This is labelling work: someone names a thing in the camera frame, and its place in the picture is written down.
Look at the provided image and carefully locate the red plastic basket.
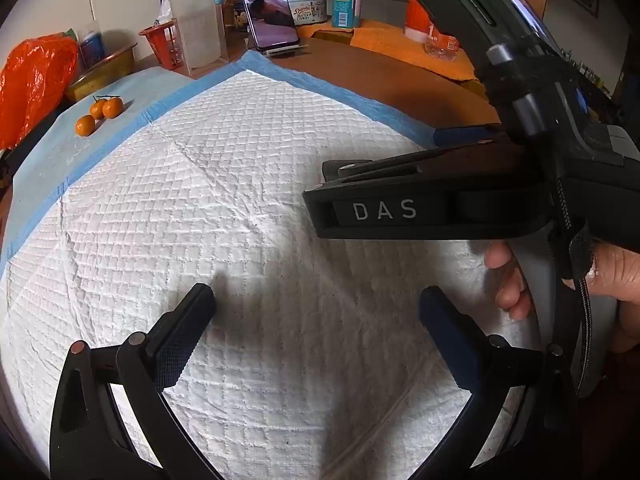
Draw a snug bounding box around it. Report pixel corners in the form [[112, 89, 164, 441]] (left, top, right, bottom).
[[139, 19, 182, 71]]

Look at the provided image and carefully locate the person's right hand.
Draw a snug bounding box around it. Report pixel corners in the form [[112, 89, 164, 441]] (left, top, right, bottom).
[[484, 239, 640, 356]]

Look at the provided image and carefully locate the clear plastic pitcher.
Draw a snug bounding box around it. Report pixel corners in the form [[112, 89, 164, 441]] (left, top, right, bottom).
[[167, 0, 231, 79]]

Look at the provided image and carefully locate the black smartphone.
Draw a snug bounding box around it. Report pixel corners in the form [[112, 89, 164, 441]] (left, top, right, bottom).
[[236, 0, 301, 52]]

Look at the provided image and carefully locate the orange ribbed container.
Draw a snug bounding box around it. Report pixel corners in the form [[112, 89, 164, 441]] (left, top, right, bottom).
[[404, 0, 436, 43]]

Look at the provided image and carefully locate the round printed tin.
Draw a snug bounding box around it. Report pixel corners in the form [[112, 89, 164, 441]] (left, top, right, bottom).
[[287, 0, 328, 27]]

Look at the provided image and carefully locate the orange plastic bag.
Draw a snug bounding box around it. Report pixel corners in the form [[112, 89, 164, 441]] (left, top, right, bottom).
[[0, 33, 81, 151]]

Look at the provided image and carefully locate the orange drink bottle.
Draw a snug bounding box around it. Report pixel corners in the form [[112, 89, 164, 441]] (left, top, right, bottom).
[[425, 35, 461, 58]]

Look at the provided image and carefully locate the metal basin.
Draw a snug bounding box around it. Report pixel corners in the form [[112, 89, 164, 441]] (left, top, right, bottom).
[[65, 42, 138, 103]]

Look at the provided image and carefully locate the white phone stand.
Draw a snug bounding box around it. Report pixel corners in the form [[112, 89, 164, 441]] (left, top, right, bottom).
[[248, 44, 310, 58]]

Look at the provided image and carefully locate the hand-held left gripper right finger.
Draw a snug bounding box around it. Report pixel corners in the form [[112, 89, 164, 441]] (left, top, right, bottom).
[[419, 286, 586, 480]]

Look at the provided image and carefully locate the white quilted pad blue border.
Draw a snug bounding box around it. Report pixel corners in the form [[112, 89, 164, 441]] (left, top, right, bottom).
[[0, 50, 551, 480]]

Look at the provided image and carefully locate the blue white canister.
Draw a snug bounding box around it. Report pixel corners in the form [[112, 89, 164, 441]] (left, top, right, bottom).
[[80, 30, 107, 68]]

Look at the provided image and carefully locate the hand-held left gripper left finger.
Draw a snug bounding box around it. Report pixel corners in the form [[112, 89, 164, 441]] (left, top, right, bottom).
[[49, 283, 221, 480]]

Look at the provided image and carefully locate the orange cloth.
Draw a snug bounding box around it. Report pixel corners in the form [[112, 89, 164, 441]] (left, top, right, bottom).
[[307, 19, 478, 83]]

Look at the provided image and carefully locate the black braided cable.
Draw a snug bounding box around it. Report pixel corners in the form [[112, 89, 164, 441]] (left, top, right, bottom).
[[510, 95, 598, 401]]

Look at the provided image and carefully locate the light blue pad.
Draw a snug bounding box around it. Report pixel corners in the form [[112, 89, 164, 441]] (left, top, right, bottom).
[[10, 66, 201, 201]]

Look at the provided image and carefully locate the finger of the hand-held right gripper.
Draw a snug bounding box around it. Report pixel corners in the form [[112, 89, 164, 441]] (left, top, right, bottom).
[[322, 144, 531, 188], [434, 122, 516, 148]]

